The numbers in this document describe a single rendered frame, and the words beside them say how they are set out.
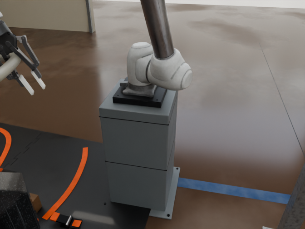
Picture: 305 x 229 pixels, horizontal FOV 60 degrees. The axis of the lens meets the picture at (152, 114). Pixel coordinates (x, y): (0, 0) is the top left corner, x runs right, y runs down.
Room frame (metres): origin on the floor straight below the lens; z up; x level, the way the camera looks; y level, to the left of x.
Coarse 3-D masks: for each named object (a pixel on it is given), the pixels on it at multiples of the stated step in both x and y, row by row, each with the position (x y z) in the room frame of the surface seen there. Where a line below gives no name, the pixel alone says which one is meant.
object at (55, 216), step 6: (54, 216) 1.09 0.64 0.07; (60, 216) 1.10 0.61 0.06; (66, 216) 1.11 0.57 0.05; (72, 216) 1.11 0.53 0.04; (60, 222) 1.06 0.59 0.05; (66, 222) 1.06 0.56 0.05; (72, 222) 1.08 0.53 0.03; (78, 222) 1.08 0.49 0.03; (72, 228) 1.04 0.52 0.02; (78, 228) 1.04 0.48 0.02
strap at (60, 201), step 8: (0, 128) 2.14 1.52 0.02; (8, 136) 2.01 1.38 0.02; (8, 144) 1.89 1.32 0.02; (0, 160) 1.68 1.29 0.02; (80, 168) 1.58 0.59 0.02; (72, 184) 1.41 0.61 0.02; (64, 192) 1.33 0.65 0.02; (64, 200) 1.26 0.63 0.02; (56, 208) 1.19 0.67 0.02; (48, 216) 1.13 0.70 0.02
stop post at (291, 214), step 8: (304, 168) 0.96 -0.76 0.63; (304, 176) 0.93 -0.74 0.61; (296, 184) 0.97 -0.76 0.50; (304, 184) 0.91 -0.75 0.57; (296, 192) 0.93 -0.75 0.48; (304, 192) 0.90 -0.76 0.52; (296, 200) 0.91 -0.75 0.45; (304, 200) 0.90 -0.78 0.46; (288, 208) 0.95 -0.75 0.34; (296, 208) 0.90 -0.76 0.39; (304, 208) 0.89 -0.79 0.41; (288, 216) 0.91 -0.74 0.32; (296, 216) 0.90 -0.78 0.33; (304, 216) 0.89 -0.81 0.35; (280, 224) 0.96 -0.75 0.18; (288, 224) 0.91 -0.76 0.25; (296, 224) 0.89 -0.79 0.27
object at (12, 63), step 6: (12, 54) 0.81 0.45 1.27; (0, 60) 0.92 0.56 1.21; (12, 60) 0.74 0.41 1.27; (18, 60) 0.77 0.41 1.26; (0, 66) 0.70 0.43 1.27; (6, 66) 0.70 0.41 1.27; (12, 66) 0.72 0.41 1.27; (0, 72) 0.67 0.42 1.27; (6, 72) 0.69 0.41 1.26; (0, 78) 0.66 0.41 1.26
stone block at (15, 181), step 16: (0, 176) 0.86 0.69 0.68; (16, 176) 0.92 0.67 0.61; (0, 192) 0.78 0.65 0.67; (16, 192) 0.83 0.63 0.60; (0, 208) 0.74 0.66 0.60; (16, 208) 0.80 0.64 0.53; (32, 208) 0.87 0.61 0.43; (0, 224) 0.71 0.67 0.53; (16, 224) 0.77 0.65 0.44; (32, 224) 0.84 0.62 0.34
